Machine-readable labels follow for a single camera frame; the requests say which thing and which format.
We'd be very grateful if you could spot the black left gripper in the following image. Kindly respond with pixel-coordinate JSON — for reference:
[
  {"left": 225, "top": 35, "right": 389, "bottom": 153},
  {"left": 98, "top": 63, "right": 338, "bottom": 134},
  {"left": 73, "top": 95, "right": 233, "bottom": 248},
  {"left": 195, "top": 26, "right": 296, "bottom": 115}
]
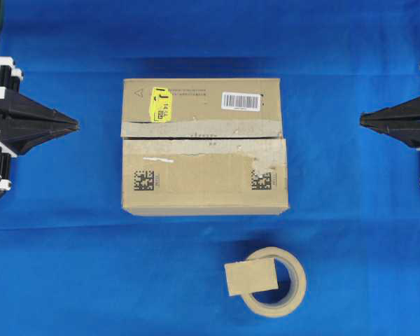
[{"left": 0, "top": 57, "right": 79, "bottom": 191}]

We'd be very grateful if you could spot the cut beige tape piece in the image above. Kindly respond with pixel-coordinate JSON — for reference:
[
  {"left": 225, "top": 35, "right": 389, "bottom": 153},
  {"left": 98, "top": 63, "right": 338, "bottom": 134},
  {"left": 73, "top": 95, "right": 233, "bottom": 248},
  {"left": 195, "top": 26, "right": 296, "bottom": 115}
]
[{"left": 224, "top": 258, "right": 279, "bottom": 296}]

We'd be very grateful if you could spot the brown cardboard box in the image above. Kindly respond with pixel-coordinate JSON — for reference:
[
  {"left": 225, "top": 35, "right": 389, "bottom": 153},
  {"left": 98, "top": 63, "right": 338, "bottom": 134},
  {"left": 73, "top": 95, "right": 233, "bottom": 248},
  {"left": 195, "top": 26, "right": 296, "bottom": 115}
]
[{"left": 121, "top": 78, "right": 289, "bottom": 216}]

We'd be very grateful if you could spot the beige masking tape roll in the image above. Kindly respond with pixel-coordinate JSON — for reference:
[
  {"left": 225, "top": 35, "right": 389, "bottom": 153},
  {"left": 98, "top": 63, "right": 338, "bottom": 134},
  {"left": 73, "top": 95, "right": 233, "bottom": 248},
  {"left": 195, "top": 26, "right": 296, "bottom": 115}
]
[{"left": 241, "top": 246, "right": 307, "bottom": 318}]

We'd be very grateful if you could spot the blue table cloth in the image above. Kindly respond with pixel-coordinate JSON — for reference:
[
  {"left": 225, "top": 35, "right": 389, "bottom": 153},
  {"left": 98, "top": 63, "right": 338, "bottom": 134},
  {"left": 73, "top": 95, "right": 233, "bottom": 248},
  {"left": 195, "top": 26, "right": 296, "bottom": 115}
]
[{"left": 0, "top": 1, "right": 420, "bottom": 335}]

